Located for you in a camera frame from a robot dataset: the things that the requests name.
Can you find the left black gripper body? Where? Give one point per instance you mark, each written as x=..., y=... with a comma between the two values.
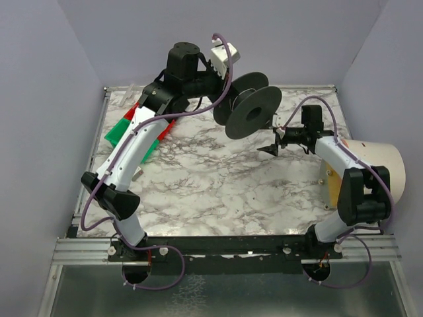
x=215, y=88

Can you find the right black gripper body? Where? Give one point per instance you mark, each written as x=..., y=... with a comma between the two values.
x=279, y=138

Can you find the black cable spool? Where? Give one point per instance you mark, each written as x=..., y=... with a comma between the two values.
x=248, y=106

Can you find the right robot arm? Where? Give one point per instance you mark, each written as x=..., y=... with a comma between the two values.
x=364, y=194

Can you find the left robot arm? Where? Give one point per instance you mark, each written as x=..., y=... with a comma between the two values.
x=187, y=86

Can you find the clear plastic piece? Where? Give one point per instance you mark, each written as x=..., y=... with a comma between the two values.
x=129, y=94

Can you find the red storage bin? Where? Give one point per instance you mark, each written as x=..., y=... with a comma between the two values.
x=130, y=114

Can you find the white cylindrical container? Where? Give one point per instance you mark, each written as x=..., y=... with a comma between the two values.
x=334, y=161

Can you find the green storage bin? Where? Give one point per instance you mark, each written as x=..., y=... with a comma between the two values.
x=117, y=132

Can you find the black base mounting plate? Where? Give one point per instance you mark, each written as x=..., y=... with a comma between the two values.
x=222, y=255

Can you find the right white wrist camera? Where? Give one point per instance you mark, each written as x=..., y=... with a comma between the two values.
x=280, y=132

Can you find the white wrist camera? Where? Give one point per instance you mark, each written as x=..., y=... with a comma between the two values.
x=219, y=58
x=280, y=132

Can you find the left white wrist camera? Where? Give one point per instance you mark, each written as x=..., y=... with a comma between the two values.
x=219, y=58

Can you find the aluminium table edge rail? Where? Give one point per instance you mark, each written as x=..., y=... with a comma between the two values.
x=298, y=87

